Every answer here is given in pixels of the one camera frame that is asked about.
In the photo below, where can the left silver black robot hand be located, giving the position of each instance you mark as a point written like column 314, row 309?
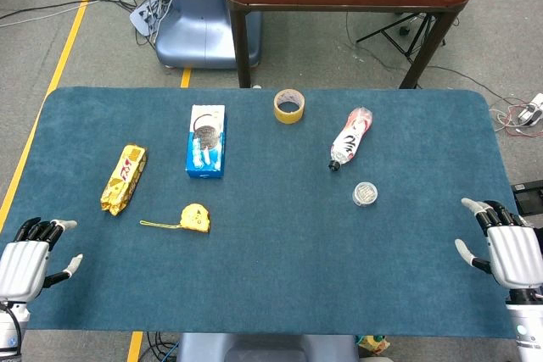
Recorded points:
column 23, row 264

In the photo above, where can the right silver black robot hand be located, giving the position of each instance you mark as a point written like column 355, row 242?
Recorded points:
column 515, row 256

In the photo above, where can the yellow tape measure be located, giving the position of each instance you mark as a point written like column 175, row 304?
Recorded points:
column 195, row 218

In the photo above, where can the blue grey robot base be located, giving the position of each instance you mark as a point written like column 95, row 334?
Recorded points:
column 195, row 31

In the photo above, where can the yellow packing tape roll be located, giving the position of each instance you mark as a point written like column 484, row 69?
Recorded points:
column 289, row 118

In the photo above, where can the black flat box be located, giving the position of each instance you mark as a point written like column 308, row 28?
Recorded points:
column 528, row 198

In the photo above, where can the yellow foil snack packet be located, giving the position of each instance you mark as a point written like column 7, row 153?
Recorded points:
column 124, row 179

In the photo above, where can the clear round clip container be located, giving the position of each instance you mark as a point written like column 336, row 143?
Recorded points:
column 365, row 194

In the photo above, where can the colourful snack bag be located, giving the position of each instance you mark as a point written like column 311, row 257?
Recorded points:
column 373, row 343

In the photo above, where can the plastic bottle red white label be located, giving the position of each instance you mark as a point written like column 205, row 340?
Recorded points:
column 350, row 139

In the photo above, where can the blue cookie box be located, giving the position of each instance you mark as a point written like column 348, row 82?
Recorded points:
column 205, row 141

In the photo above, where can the blue felt table cover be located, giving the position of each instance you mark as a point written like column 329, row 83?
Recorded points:
column 275, row 260

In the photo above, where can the black tripod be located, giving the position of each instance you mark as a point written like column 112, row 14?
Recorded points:
column 403, row 31

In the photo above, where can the grey blue robot torso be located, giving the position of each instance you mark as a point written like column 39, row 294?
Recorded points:
column 263, row 347

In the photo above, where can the white power strip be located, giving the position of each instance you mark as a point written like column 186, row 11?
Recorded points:
column 142, row 18

